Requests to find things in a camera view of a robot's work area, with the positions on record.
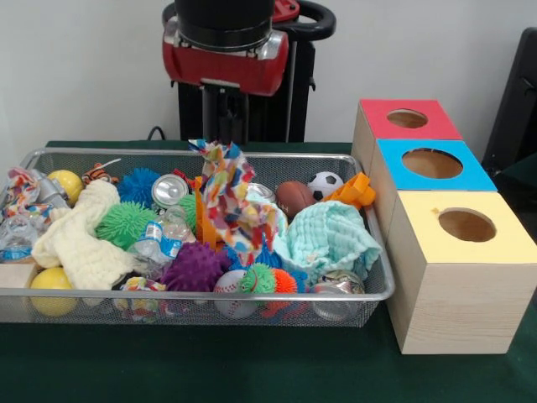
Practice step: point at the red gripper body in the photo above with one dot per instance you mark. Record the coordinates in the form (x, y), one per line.
(226, 69)

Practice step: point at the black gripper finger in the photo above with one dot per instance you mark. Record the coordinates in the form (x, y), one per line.
(239, 117)
(216, 113)

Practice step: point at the colourful polka dot cloth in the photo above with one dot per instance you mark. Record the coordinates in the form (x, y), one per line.
(226, 189)

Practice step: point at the brown toy football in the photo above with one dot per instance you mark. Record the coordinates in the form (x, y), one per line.
(293, 197)

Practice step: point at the long orange toy block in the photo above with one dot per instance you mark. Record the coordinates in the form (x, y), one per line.
(352, 189)

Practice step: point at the silver mesh bin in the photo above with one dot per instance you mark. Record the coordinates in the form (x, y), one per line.
(210, 295)

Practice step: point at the wooden box with three holes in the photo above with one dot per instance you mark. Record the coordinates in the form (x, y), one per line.
(461, 306)

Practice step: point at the blue spiky rubber ball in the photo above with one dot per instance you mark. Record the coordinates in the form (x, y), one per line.
(138, 184)

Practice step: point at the black and white soccer ball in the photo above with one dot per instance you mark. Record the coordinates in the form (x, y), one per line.
(325, 182)

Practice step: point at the mint green cloth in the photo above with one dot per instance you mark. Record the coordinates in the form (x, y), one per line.
(327, 235)

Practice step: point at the purple spiky rubber ball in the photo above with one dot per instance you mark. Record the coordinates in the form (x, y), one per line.
(193, 266)

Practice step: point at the yellow ball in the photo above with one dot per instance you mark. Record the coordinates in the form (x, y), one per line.
(67, 182)
(52, 279)

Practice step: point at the cream yellow cloth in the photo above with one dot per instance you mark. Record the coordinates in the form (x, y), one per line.
(75, 247)

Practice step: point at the dark green tablecloth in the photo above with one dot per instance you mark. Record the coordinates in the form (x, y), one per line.
(210, 369)
(524, 172)

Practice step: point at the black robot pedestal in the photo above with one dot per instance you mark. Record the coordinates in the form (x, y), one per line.
(302, 84)

